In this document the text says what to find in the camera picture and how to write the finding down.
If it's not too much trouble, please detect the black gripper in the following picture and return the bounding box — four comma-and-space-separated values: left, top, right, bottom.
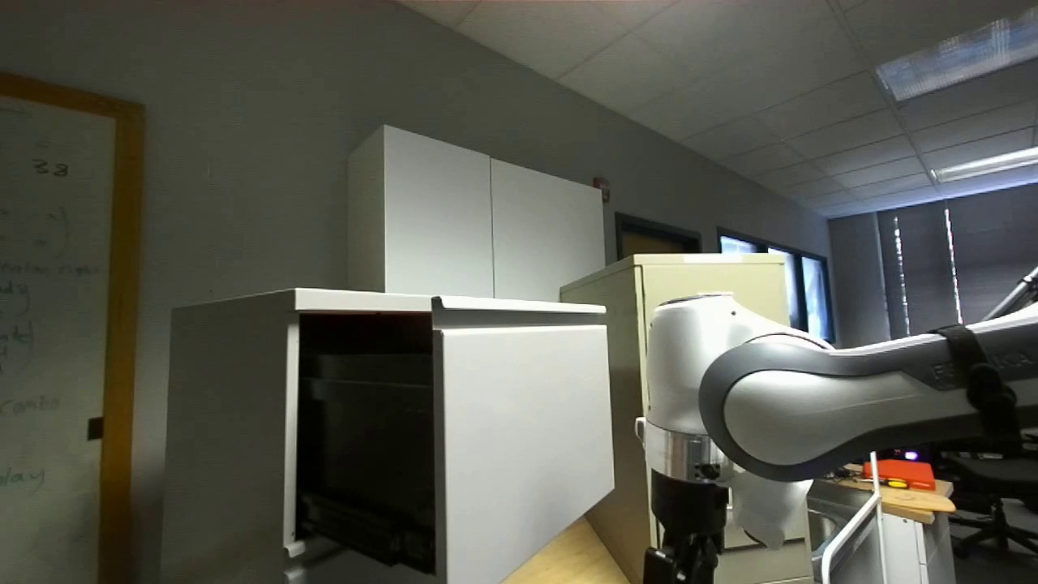
643, 471, 728, 584

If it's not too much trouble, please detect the white drawer with dark interior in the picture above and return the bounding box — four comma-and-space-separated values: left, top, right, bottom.
292, 291, 619, 584

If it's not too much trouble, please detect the white drawer cabinet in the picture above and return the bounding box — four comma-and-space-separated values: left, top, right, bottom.
159, 287, 609, 584

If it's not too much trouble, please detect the beige metal filing cabinet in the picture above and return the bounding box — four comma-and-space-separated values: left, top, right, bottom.
556, 251, 795, 584

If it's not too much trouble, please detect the orange red box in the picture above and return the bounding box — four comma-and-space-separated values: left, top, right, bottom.
871, 457, 937, 492

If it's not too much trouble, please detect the light wooden table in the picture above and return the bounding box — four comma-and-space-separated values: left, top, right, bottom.
827, 471, 960, 528

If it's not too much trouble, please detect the dark framed side window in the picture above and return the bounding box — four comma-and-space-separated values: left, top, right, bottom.
712, 229, 838, 345

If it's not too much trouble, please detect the black office chair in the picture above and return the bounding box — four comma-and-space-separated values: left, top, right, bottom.
939, 447, 1038, 558

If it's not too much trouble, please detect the dark window with blinds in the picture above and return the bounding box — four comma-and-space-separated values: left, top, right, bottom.
827, 183, 1038, 349

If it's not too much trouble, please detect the narrow ceiling light strip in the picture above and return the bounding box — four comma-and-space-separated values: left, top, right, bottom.
927, 143, 1038, 184

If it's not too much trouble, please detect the large ceiling light panel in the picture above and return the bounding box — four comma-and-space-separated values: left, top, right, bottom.
871, 8, 1038, 105

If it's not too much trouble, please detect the white cable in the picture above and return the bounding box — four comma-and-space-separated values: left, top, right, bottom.
812, 452, 885, 584

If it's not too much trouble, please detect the dark door frame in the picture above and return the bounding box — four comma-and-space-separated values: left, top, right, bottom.
613, 210, 708, 266

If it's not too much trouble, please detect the black strap on arm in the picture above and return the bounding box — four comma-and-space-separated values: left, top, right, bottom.
937, 321, 1025, 447

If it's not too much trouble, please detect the white wall cabinet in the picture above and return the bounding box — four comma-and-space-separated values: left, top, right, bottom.
342, 124, 609, 301

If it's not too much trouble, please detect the whiteboard with wooden frame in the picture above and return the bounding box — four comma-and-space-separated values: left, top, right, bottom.
0, 72, 149, 584

